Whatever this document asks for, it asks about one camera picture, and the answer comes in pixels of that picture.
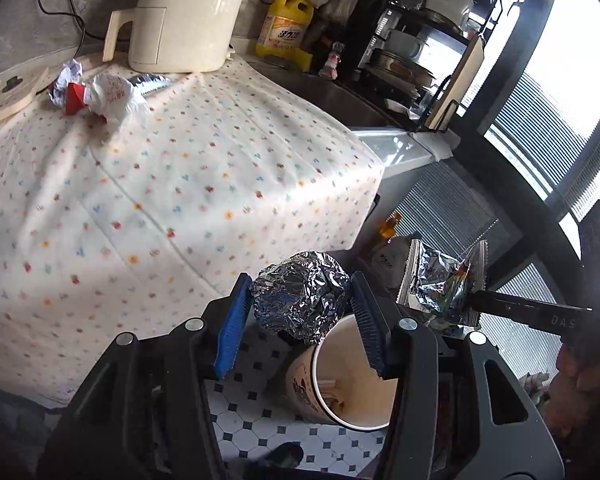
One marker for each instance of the stainless steel sink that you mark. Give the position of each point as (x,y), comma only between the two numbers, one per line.
(351,110)

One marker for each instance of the red paper carton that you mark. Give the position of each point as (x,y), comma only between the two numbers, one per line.
(80,96)

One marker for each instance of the white food wrapper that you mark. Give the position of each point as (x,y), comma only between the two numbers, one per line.
(115,99)

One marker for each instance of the cream air fryer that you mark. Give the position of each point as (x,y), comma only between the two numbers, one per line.
(175,36)

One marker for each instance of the wooden cutting board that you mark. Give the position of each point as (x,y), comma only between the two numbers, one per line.
(446,105)

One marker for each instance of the floral patterned tablecloth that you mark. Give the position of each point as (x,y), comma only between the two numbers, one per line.
(139,229)

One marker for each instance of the orange spray bottle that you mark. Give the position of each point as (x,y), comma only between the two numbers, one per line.
(388,228)

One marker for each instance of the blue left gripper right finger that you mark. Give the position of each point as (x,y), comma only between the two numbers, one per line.
(371,323)

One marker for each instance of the cream induction cooker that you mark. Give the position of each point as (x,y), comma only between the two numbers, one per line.
(18,91)

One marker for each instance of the yellow detergent bottle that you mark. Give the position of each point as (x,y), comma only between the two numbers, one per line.
(283,30)

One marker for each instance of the white round trash bin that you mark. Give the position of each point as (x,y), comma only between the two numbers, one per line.
(332,383)

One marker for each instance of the person's right hand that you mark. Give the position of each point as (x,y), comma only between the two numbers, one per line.
(574,394)

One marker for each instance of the white grey paper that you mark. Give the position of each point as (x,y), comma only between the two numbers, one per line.
(71,73)

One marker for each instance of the white cleaner bottle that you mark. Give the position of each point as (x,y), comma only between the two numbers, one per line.
(388,262)

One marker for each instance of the black dish rack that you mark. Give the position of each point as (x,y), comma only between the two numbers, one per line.
(414,49)

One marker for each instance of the silver foil strip wrapper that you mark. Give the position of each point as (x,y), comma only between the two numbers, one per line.
(149,83)

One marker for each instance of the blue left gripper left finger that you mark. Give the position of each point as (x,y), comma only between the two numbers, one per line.
(230,334)

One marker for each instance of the aluminium foil ball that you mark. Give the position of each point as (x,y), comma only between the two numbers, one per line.
(303,296)

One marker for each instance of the silver snack wrapper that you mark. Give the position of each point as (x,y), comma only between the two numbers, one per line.
(439,285)

